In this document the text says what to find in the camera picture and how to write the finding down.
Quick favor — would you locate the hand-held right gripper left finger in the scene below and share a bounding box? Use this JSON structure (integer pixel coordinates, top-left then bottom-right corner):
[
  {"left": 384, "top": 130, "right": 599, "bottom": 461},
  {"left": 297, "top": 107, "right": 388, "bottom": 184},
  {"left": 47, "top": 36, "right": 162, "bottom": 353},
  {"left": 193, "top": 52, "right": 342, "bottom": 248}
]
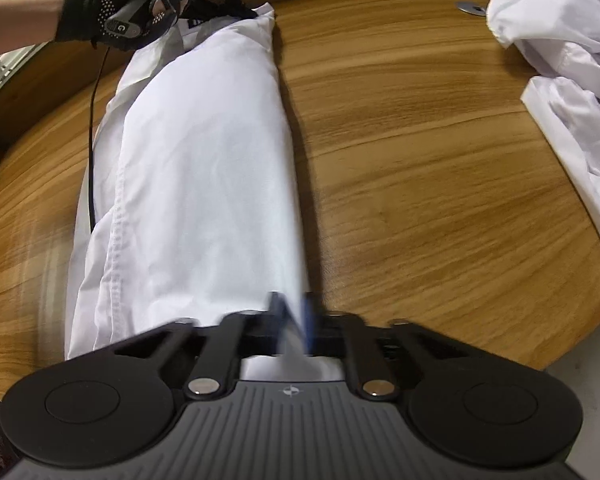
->
[{"left": 112, "top": 291, "right": 288, "bottom": 401}]

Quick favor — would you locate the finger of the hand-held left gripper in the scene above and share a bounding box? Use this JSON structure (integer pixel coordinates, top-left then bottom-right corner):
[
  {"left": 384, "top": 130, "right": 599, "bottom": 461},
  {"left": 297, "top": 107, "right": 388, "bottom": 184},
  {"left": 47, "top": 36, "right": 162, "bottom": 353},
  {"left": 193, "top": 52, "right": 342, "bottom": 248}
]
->
[{"left": 187, "top": 0, "right": 258, "bottom": 20}]

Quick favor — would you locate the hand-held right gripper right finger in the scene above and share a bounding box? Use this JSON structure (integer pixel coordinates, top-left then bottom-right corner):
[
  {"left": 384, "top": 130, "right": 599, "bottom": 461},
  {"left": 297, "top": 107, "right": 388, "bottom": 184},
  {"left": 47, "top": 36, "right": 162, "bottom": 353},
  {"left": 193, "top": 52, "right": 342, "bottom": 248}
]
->
[{"left": 300, "top": 291, "right": 478, "bottom": 401}]

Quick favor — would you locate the white shirt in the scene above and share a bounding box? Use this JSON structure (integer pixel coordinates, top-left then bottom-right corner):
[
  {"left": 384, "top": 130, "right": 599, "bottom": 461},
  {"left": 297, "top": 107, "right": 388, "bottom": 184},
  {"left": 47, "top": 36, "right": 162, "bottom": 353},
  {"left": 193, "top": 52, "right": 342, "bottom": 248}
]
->
[
  {"left": 486, "top": 0, "right": 600, "bottom": 281},
  {"left": 65, "top": 2, "right": 346, "bottom": 382}
]

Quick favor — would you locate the person's left forearm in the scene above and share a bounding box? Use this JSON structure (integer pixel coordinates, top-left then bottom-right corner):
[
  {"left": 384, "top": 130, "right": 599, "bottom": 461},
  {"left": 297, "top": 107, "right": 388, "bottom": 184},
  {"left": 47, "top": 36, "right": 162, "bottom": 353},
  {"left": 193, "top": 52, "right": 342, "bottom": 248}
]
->
[{"left": 0, "top": 0, "right": 67, "bottom": 61}]

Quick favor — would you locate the person's left hand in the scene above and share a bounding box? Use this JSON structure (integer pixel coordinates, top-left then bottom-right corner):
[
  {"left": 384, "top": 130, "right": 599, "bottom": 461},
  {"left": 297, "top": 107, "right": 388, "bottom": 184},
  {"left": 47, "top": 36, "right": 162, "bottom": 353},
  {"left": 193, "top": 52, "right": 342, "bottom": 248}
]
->
[{"left": 55, "top": 0, "right": 191, "bottom": 53}]

